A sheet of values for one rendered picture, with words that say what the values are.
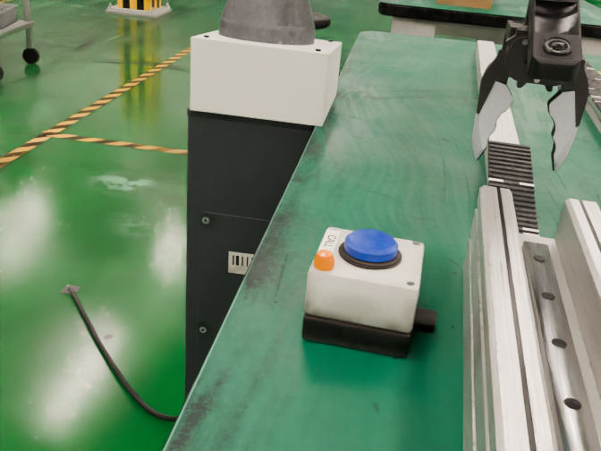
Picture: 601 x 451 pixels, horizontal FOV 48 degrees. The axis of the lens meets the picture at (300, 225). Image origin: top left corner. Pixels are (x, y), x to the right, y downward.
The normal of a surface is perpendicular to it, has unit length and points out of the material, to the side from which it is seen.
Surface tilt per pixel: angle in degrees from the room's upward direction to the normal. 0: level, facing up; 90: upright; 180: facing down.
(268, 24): 68
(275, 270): 0
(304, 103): 90
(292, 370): 0
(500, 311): 0
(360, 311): 90
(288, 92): 90
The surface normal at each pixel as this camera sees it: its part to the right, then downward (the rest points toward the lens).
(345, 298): -0.22, 0.40
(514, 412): 0.08, -0.90
